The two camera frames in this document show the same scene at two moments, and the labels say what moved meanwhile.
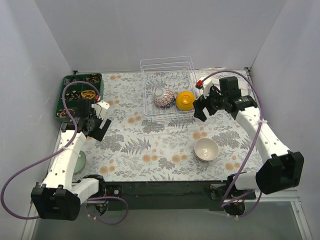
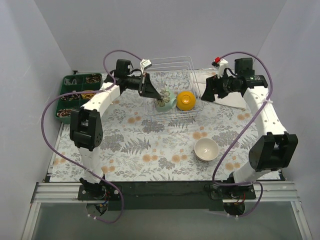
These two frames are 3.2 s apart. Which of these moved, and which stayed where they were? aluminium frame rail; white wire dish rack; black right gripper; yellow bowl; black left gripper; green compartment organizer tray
Moved: black left gripper; black right gripper
Stayed: aluminium frame rail; green compartment organizer tray; yellow bowl; white wire dish rack
